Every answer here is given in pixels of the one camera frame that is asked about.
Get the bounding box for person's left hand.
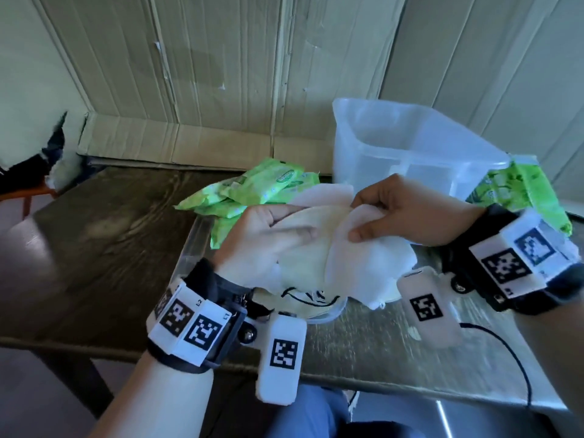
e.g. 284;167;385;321
212;204;319;289

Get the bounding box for person's right hand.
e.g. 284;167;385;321
348;174;485;248

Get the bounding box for cream round plate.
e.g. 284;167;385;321
273;204;357;293

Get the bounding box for white wet wipe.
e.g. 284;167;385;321
290;184;419;311

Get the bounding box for person's right forearm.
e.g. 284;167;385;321
515;287;584;438

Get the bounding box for person's left forearm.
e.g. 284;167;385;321
88;350;215;438

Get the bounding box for green wet wipe packet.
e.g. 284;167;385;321
464;154;574;236
232;159;305;202
175;177;251;219
273;172;321;204
209;213;251;250

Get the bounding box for plate with black line drawing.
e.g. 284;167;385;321
252;286;348;322

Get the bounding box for clear plastic storage bin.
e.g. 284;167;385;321
332;97;513;207

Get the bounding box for left wrist marker band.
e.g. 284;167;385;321
145;258;254;375

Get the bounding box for wrist marker band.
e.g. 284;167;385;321
439;204;584;314
145;258;254;375

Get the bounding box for right wrist marker band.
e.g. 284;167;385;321
439;204;584;314

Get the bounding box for person's blue jeans legs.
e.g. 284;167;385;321
264;383;426;438

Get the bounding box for red chair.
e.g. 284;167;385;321
0;184;61;220

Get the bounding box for dark cloth bundle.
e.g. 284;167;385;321
0;111;69;195

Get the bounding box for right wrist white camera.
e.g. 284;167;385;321
396;266;464;350

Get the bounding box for wrist white camera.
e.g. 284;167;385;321
255;312;308;407
396;266;464;350

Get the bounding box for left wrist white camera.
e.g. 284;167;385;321
255;312;308;407

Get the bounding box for black cable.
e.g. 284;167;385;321
458;321;534;409

